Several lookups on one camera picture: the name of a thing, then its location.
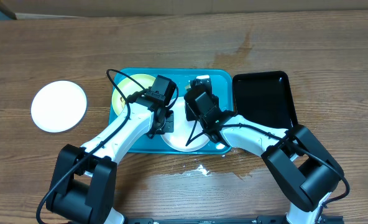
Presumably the white plate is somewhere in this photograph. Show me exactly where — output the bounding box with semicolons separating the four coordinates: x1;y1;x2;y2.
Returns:
30;80;87;133
162;96;209;152

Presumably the teal plastic tray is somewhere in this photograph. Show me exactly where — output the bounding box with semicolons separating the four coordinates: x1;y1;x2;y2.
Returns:
114;67;233;154

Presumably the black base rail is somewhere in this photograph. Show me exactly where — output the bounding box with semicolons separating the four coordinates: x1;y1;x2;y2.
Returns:
121;215;345;224

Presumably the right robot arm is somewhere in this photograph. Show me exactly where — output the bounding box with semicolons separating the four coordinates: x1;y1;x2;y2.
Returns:
184;78;350;223

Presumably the black rectangular tray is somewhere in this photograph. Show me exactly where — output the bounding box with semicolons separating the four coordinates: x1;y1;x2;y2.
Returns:
232;71;298;129

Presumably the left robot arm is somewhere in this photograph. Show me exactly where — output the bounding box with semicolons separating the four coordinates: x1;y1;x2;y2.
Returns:
36;75;178;223

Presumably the yellow plate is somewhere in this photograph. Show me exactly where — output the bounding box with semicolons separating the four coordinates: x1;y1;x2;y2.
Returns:
111;73;155;116

